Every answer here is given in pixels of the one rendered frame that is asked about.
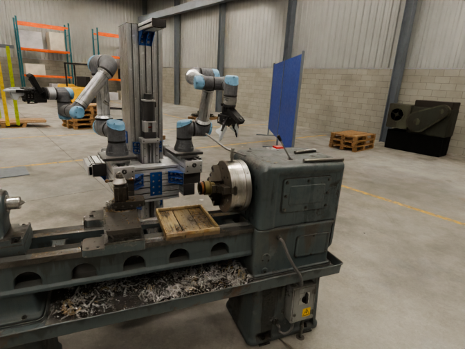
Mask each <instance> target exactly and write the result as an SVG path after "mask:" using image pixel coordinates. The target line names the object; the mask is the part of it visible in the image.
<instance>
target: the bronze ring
mask: <svg viewBox="0 0 465 349"><path fill-rule="evenodd" d="M212 185H215V183H214V182H211V181H210V180H207V181H201V182H199V183H198V184H197V190H198V193H199V194H200V195H211V194H212Z"/></svg>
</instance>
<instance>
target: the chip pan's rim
mask: <svg viewBox="0 0 465 349"><path fill-rule="evenodd" d="M327 259H328V261H329V263H328V264H324V265H318V266H315V267H308V268H304V269H299V270H298V271H301V272H300V273H301V275H302V279H303V281H305V280H311V279H314V278H319V277H323V276H328V275H332V274H338V273H340V268H341V265H343V262H342V261H341V260H340V259H338V258H337V257H336V256H335V255H334V254H332V253H331V252H329V251H328V250H327ZM331 263H332V264H333V265H334V266H331V267H326V266H329V265H331ZM319 267H324V268H319ZM316 268H319V269H316ZM310 269H311V270H310ZM306 270H308V271H306ZM293 273H294V274H293ZM287 274H288V275H287ZM257 280H258V281H257ZM253 281H256V282H252V283H246V284H243V285H237V286H234V287H227V288H224V289H218V290H214V291H211V292H205V293H201V294H195V295H191V296H185V297H181V298H174V299H170V300H166V301H161V302H157V303H152V304H149V305H142V306H139V307H133V308H129V309H125V310H119V311H115V312H110V313H106V314H100V315H96V316H90V317H86V318H83V319H77V320H72V321H65V322H61V323H56V324H52V325H47V326H44V327H40V328H35V329H31V330H25V331H21V332H16V333H12V334H6V335H2V336H0V349H5V348H11V347H14V346H20V345H24V344H27V343H32V342H36V341H41V340H45V339H50V338H54V337H60V336H63V335H66V334H72V333H76V332H81V331H85V330H90V329H94V328H99V327H102V326H106V325H112V324H115V323H121V322H124V321H130V320H134V319H139V318H143V317H146V316H151V315H155V314H160V313H164V312H170V311H173V310H179V309H182V308H186V307H192V306H195V305H200V304H204V303H209V302H213V301H218V300H222V299H225V298H231V297H235V296H240V295H244V294H249V293H253V292H258V291H262V290H265V289H271V288H274V287H280V286H283V285H289V284H292V283H298V282H300V279H299V276H298V275H297V273H296V272H295V271H288V272H284V273H281V274H275V275H271V276H265V277H261V278H253ZM51 292H52V290H50V291H49V295H48V300H47V304H46V309H45V313H44V316H43V317H42V318H41V319H39V320H36V321H29V322H26V323H20V324H16V325H9V326H6V327H2V328H0V331H2V330H9V329H13V328H18V327H22V326H26V325H32V324H36V323H41V322H43V320H44V319H46V315H47V311H48V306H49V302H50V299H51Z"/></svg>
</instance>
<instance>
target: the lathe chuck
mask: <svg viewBox="0 0 465 349"><path fill-rule="evenodd" d="M229 161H230V160H223V161H219V168H220V172H221V178H222V179H223V180H224V182H221V183H216V184H215V185H221V184H225V185H227V186H230V187H231V188H234V186H236V188H237V194H236V195H232V194H227V195H224V194H222V196H221V201H220V205H219V208H220V210H221V211H222V212H224V213H229V212H236V211H240V210H241V209H242V208H243V207H244V204H245V202H246V193H247V187H246V177H245V173H244V169H243V168H242V166H241V164H240V162H238V161H237V160H232V161H234V163H230V162H229ZM236 206H238V207H239V208H238V209H234V207H236Z"/></svg>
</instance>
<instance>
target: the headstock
mask: <svg viewBox="0 0 465 349"><path fill-rule="evenodd" d="M297 150H309V148H301V147H286V151H287V152H288V154H289V156H290V157H291V158H292V159H293V160H288V156H287V154H286V152H285V150H284V149H281V150H269V149H267V148H265V149H264V150H260V149H256V150H239V151H237V152H239V153H242V154H245V155H246V156H241V155H239V154H235V155H234V160H239V159H240V160H242V161H244V162H245V164H246V165H247V166H248V169H249V171H250V176H251V180H252V197H251V201H250V205H249V207H248V208H247V209H246V210H244V211H240V213H241V214H242V215H243V216H244V217H245V218H246V219H247V220H248V221H249V222H250V223H251V224H252V225H253V226H254V227H255V228H256V229H258V230H261V231H265V230H271V229H273V228H275V227H279V226H288V225H293V224H302V223H307V222H317V221H322V220H332V219H336V215H337V210H338V202H339V198H340V190H341V185H342V180H343V173H344V168H345V164H344V163H343V161H325V162H303V161H302V160H303V159H318V158H333V157H332V156H328V155H326V154H323V153H320V152H307V153H302V154H294V151H297ZM262 160H263V161H262ZM266 161H269V162H266ZM274 162H278V163H274Z"/></svg>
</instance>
